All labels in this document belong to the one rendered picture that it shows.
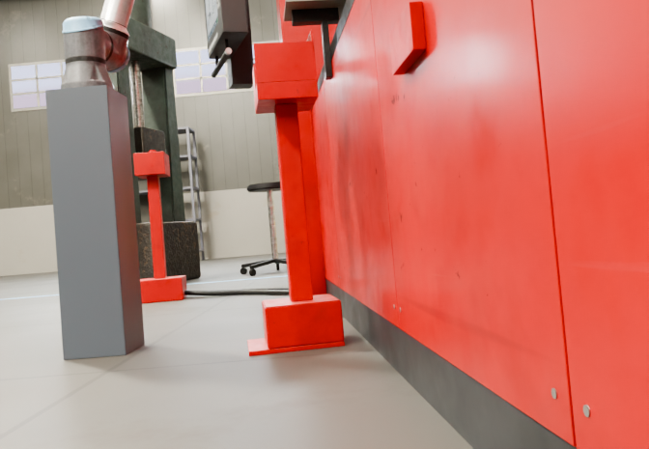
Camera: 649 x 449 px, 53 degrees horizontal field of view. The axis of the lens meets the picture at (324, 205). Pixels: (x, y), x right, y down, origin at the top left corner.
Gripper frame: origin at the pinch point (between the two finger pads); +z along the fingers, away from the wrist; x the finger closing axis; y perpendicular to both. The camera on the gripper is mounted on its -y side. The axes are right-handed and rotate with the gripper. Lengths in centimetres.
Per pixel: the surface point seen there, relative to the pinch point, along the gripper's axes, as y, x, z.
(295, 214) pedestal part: -56, -23, 38
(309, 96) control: -31.4, -29.1, 18.7
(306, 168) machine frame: -38, 85, 23
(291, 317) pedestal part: -76, -30, 56
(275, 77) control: -34.4, -30.1, 9.1
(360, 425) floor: -72, -98, 71
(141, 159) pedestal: -93, 149, -47
